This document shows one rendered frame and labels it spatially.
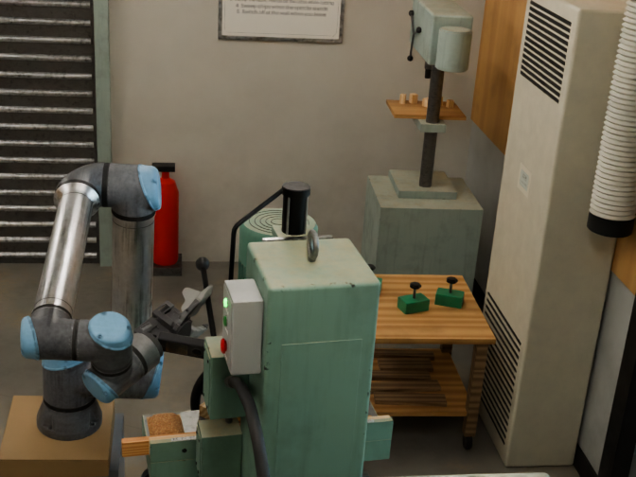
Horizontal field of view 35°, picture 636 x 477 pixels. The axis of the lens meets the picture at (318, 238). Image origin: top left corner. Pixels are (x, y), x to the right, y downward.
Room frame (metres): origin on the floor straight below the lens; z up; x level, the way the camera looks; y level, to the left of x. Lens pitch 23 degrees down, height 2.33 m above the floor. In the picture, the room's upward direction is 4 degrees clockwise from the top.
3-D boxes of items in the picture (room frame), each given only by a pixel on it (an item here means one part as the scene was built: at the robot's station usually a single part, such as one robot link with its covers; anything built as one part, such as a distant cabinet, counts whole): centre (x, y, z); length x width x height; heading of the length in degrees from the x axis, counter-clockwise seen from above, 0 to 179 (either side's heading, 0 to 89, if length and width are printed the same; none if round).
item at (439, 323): (3.61, -0.35, 0.32); 0.66 x 0.57 x 0.64; 97
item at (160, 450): (2.03, 0.07, 0.93); 0.60 x 0.02 x 0.06; 106
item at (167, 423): (2.08, 0.34, 0.91); 0.12 x 0.09 x 0.03; 16
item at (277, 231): (1.93, 0.05, 1.53); 0.08 x 0.08 x 0.17; 16
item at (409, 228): (4.44, -0.49, 0.79); 0.62 x 0.48 x 1.58; 7
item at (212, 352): (1.81, 0.18, 1.22); 0.09 x 0.08 x 0.15; 16
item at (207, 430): (1.84, 0.19, 1.02); 0.09 x 0.07 x 0.12; 106
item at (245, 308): (1.72, 0.14, 1.40); 0.10 x 0.06 x 0.16; 16
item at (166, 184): (4.91, 0.82, 0.30); 0.19 x 0.18 x 0.60; 9
